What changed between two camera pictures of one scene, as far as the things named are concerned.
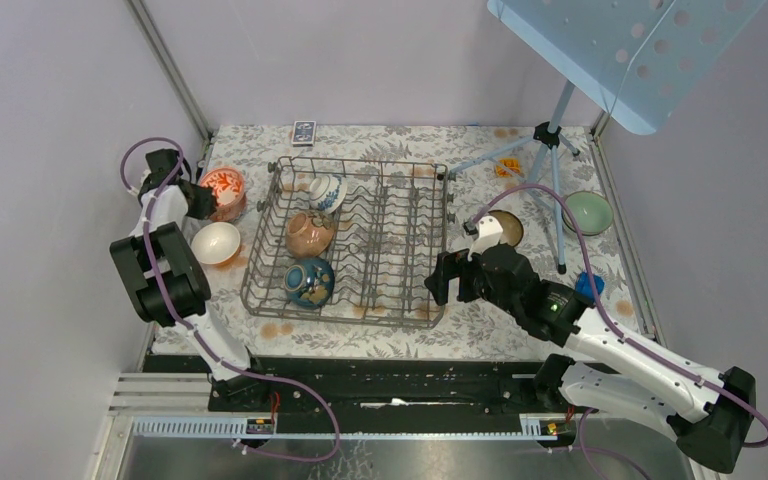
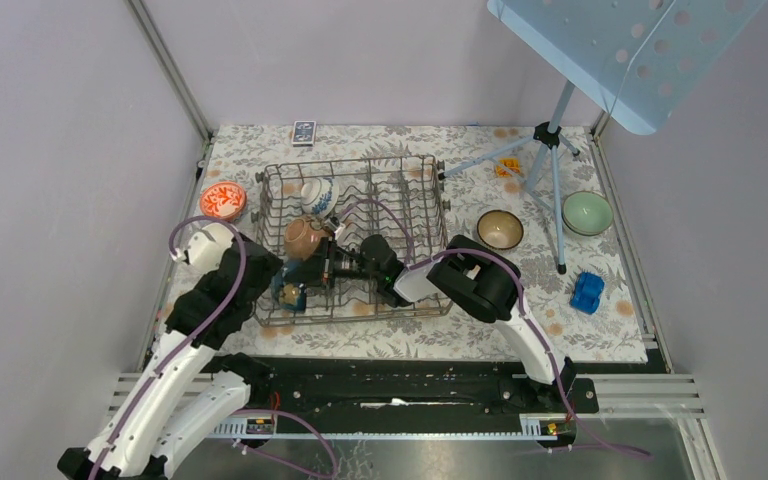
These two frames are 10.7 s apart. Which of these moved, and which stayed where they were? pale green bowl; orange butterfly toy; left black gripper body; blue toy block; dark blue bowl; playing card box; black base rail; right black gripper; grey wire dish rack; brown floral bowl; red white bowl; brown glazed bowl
Moved: red white bowl; dark blue bowl; right black gripper; left black gripper body
Stayed: brown floral bowl; brown glazed bowl; grey wire dish rack; orange butterfly toy; playing card box; blue toy block; pale green bowl; black base rail
